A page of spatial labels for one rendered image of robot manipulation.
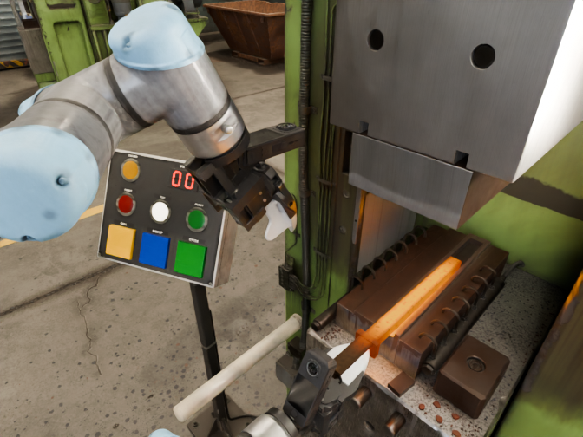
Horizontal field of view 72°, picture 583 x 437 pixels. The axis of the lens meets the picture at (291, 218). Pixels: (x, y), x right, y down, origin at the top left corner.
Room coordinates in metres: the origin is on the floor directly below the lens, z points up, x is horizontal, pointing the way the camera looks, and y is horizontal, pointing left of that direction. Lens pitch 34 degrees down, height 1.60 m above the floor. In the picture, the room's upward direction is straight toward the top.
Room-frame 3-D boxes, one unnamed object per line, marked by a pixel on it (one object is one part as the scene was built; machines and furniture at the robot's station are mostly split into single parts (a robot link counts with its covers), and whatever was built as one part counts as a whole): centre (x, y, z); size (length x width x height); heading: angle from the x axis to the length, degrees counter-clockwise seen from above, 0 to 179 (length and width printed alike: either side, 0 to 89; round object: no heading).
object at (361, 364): (0.42, -0.11, 0.99); 0.09 x 0.03 x 0.06; 132
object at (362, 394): (0.46, -0.14, 0.87); 0.04 x 0.03 x 0.03; 135
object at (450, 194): (0.69, -0.32, 1.32); 0.42 x 0.20 x 0.10; 135
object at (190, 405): (0.72, 0.14, 0.62); 0.44 x 0.05 x 0.05; 135
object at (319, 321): (0.73, -0.19, 0.93); 0.40 x 0.03 x 0.03; 135
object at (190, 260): (0.73, 0.24, 1.01); 0.07 x 0.05 x 0.07; 70
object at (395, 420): (0.41, -0.19, 0.87); 0.04 x 0.03 x 0.03; 135
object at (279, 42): (7.76, 0.54, 0.43); 1.89 x 1.20 x 0.85; 41
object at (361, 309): (0.69, -0.32, 0.96); 0.42 x 0.20 x 0.09; 135
